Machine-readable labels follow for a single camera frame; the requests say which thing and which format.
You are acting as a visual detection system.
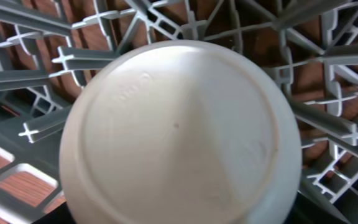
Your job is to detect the white paper cup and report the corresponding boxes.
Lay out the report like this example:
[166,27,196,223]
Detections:
[60,40,301,223]

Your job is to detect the grey dishwasher rack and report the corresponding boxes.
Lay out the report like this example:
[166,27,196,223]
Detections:
[0,0,358,223]

